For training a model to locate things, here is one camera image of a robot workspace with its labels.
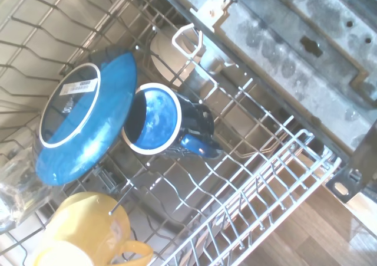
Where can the yellow ceramic mug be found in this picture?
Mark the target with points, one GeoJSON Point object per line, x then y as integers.
{"type": "Point", "coordinates": [85, 224]}

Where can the white ceramic cup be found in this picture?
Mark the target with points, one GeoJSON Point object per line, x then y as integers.
{"type": "Point", "coordinates": [165, 59]}

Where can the stainless steel dishwasher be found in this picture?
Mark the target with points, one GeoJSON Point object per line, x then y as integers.
{"type": "Point", "coordinates": [294, 42]}

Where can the blue ceramic plate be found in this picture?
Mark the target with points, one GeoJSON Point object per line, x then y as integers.
{"type": "Point", "coordinates": [88, 130]}

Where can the clear drinking glass in rack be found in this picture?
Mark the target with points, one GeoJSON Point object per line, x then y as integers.
{"type": "Point", "coordinates": [20, 189]}

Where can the dark blue ceramic mug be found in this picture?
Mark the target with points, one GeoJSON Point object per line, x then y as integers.
{"type": "Point", "coordinates": [159, 115]}

